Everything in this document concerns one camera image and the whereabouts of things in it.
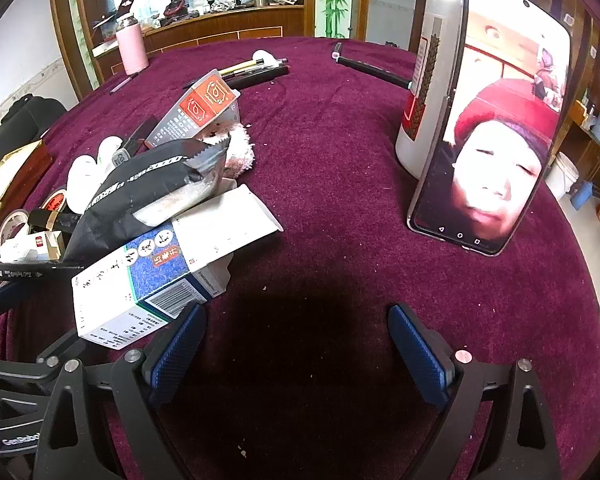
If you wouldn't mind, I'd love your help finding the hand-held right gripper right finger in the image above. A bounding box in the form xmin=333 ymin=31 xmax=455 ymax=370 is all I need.
xmin=387 ymin=302 xmax=563 ymax=480

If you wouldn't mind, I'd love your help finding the small white red box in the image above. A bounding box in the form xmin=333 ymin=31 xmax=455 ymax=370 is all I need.
xmin=0 ymin=232 xmax=66 ymax=263

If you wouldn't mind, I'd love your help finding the maroon velvet tablecloth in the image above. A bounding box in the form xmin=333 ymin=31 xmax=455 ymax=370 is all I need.
xmin=0 ymin=35 xmax=600 ymax=480

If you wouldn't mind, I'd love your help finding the white plastic bottle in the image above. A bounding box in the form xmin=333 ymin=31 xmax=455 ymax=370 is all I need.
xmin=97 ymin=136 xmax=126 ymax=166
xmin=67 ymin=155 xmax=101 ymax=213

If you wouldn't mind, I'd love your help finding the black snack bag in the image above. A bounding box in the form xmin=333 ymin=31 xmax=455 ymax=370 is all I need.
xmin=62 ymin=137 xmax=231 ymax=263

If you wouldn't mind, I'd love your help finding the white liquor bottle red cap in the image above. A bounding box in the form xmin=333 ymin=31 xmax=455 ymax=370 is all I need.
xmin=395 ymin=0 xmax=511 ymax=181

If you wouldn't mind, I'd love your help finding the red-capped black marker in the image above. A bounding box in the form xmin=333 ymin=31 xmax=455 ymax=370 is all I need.
xmin=225 ymin=66 xmax=289 ymax=91

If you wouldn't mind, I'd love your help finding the large smartphone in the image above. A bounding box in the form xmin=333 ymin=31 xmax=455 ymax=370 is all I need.
xmin=406 ymin=0 xmax=576 ymax=257

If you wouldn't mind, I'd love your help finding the black leather sofa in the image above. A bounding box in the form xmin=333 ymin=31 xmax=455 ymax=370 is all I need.
xmin=0 ymin=94 xmax=68 ymax=186

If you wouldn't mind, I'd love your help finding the black tape roll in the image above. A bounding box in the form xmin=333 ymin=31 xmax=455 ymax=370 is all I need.
xmin=0 ymin=207 xmax=31 ymax=247

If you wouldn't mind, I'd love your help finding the blue plastic jug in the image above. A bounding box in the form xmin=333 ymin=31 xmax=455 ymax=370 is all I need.
xmin=570 ymin=180 xmax=595 ymax=211

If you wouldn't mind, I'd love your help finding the blue white medicine box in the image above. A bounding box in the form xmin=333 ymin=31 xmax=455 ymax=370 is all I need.
xmin=71 ymin=184 xmax=285 ymax=352

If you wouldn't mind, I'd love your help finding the pink fluffy cloth ball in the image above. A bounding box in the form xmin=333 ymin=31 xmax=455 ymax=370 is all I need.
xmin=200 ymin=122 xmax=258 ymax=181

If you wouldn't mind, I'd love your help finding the yellow black pen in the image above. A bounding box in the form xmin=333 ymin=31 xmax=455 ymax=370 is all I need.
xmin=219 ymin=58 xmax=266 ymax=77

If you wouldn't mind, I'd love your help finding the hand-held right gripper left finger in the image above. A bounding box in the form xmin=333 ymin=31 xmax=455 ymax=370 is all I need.
xmin=32 ymin=302 xmax=208 ymax=480

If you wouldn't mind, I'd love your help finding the black thin rod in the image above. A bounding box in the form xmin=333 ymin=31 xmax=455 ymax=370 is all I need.
xmin=336 ymin=55 xmax=414 ymax=89

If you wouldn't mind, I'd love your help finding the white box with gold rim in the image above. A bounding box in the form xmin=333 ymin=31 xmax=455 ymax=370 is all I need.
xmin=0 ymin=139 xmax=55 ymax=261

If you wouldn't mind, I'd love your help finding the white plastic bucket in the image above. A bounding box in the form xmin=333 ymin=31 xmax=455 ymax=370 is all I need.
xmin=545 ymin=152 xmax=580 ymax=202

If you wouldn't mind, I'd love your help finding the pink thermos bottle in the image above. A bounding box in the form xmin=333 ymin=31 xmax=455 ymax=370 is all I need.
xmin=115 ymin=12 xmax=151 ymax=76

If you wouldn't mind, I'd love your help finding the dark marker pen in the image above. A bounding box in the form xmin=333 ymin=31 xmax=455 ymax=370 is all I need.
xmin=109 ymin=72 xmax=141 ymax=95

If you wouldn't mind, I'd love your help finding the orange label carton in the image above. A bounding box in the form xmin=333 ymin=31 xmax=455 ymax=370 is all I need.
xmin=144 ymin=69 xmax=243 ymax=150

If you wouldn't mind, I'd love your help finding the wooden brick pattern counter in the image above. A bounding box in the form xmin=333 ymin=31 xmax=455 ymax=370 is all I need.
xmin=87 ymin=2 xmax=306 ymax=81

